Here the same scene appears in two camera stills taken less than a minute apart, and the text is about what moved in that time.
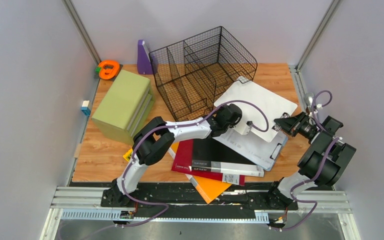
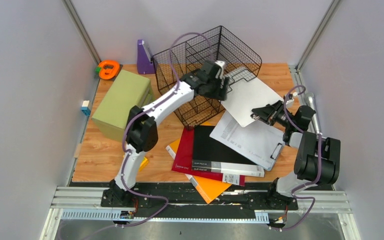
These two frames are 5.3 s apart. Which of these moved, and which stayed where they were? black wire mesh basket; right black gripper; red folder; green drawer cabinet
Moved: right black gripper
Stayed: green drawer cabinet; red folder; black wire mesh basket
